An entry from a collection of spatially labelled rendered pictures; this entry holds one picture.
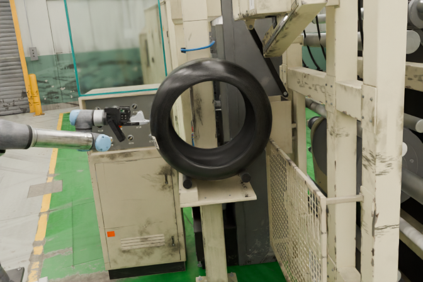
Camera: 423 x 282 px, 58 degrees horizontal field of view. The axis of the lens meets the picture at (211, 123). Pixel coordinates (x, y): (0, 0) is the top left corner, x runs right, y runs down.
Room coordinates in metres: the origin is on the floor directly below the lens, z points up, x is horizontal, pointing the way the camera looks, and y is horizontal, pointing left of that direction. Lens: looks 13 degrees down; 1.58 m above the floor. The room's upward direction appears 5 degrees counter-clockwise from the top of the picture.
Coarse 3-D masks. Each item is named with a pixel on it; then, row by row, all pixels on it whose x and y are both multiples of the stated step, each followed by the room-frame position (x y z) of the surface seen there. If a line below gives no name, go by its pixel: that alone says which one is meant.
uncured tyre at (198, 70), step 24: (192, 72) 1.68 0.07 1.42; (216, 72) 1.69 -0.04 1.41; (240, 72) 1.71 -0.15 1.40; (168, 96) 1.67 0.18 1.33; (264, 96) 1.72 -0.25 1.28; (168, 120) 1.66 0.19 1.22; (264, 120) 1.70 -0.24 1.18; (168, 144) 1.67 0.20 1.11; (240, 144) 1.96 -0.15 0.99; (264, 144) 1.72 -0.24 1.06; (192, 168) 1.67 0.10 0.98; (216, 168) 1.68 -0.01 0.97; (240, 168) 1.69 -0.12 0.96
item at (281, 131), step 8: (272, 96) 2.21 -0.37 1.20; (280, 96) 2.21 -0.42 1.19; (272, 104) 2.02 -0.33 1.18; (280, 104) 2.02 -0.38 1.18; (288, 104) 2.03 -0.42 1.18; (272, 112) 2.02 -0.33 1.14; (280, 112) 2.02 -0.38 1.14; (288, 112) 2.03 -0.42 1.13; (280, 120) 2.02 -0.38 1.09; (288, 120) 2.03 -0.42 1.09; (272, 128) 2.02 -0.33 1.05; (280, 128) 2.02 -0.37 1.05; (288, 128) 2.03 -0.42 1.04; (272, 136) 2.02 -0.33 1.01; (280, 136) 2.02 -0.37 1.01; (288, 136) 2.03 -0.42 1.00; (280, 144) 2.02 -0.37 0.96; (288, 144) 2.03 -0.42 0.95; (272, 152) 2.02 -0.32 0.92; (288, 152) 2.03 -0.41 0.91
